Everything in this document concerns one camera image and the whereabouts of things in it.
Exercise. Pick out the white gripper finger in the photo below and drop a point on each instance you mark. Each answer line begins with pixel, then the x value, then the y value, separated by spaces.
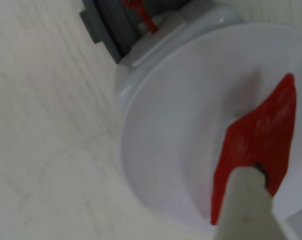
pixel 248 212

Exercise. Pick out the grey toy rail track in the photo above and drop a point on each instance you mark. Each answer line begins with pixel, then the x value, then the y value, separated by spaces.
pixel 108 25

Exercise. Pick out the red tuna toy sushi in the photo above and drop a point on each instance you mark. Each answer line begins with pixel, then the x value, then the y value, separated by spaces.
pixel 256 135

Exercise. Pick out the red coupler hook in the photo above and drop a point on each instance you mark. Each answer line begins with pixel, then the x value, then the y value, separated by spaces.
pixel 143 12

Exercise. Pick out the white train wagon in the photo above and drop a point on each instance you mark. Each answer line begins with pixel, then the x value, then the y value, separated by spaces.
pixel 170 42

